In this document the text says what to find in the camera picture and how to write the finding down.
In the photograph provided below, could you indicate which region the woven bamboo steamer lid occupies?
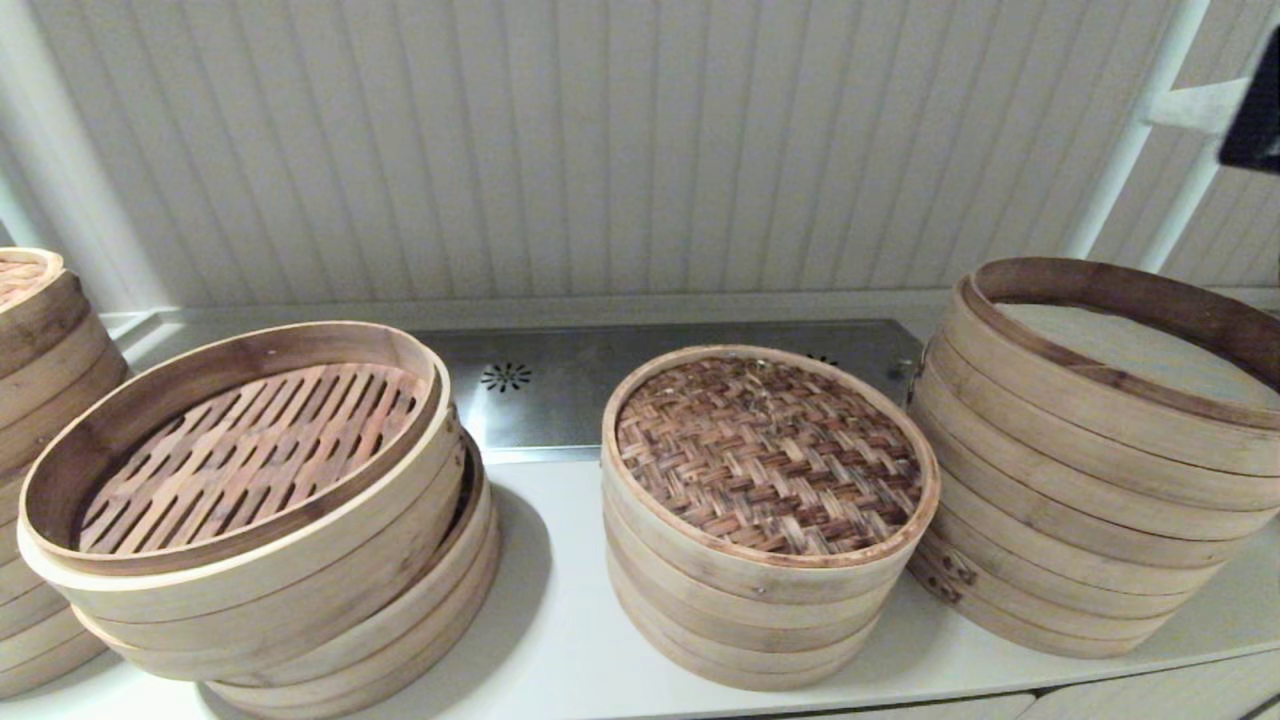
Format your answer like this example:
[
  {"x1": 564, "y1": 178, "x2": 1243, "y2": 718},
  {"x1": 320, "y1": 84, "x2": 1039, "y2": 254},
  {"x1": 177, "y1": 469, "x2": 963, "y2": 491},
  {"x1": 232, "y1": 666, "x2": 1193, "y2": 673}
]
[{"x1": 600, "y1": 345, "x2": 941, "y2": 606}]

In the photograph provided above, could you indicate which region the small bamboo steamer basket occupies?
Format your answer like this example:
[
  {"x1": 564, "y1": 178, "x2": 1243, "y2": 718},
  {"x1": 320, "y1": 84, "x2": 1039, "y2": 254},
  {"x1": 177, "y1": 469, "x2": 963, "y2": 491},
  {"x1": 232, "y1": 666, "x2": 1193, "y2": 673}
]
[{"x1": 603, "y1": 480, "x2": 926, "y2": 693}]

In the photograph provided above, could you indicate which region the dark-banded bamboo steamer stack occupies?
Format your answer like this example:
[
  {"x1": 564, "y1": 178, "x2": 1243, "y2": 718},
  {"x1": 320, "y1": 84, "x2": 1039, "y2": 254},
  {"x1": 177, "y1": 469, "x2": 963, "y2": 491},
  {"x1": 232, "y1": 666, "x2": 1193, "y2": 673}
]
[{"x1": 0, "y1": 246, "x2": 131, "y2": 699}]

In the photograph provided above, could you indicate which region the thin white pole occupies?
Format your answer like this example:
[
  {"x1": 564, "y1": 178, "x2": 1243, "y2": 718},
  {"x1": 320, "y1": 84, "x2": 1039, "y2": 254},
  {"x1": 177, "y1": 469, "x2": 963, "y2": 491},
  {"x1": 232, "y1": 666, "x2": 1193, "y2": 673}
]
[
  {"x1": 1138, "y1": 0, "x2": 1280, "y2": 273},
  {"x1": 1058, "y1": 0, "x2": 1213, "y2": 261}
]

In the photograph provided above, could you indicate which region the round white liner cloth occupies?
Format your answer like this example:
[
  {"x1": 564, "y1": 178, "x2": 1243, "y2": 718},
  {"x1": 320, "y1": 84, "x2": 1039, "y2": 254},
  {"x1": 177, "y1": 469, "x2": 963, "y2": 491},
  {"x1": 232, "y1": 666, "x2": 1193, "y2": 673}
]
[{"x1": 990, "y1": 303, "x2": 1280, "y2": 411}]

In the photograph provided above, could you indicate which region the beige cabinet door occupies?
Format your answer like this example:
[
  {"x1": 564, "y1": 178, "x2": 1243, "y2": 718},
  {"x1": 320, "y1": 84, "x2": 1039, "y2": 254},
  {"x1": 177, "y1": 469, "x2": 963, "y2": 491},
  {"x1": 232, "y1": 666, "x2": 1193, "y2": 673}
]
[{"x1": 1012, "y1": 648, "x2": 1280, "y2": 720}]

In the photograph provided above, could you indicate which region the steel plate with vent holes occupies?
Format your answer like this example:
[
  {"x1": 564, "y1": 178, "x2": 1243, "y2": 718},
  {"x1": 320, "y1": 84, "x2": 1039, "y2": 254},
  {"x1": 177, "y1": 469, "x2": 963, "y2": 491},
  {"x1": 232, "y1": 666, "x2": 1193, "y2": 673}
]
[{"x1": 415, "y1": 320, "x2": 923, "y2": 466}]

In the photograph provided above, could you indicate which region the thick white pillar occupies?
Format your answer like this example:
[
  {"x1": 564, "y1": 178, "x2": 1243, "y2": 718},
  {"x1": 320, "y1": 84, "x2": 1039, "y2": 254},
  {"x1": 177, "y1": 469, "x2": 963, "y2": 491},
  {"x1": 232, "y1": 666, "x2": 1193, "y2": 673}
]
[{"x1": 0, "y1": 0, "x2": 171, "y2": 313}]

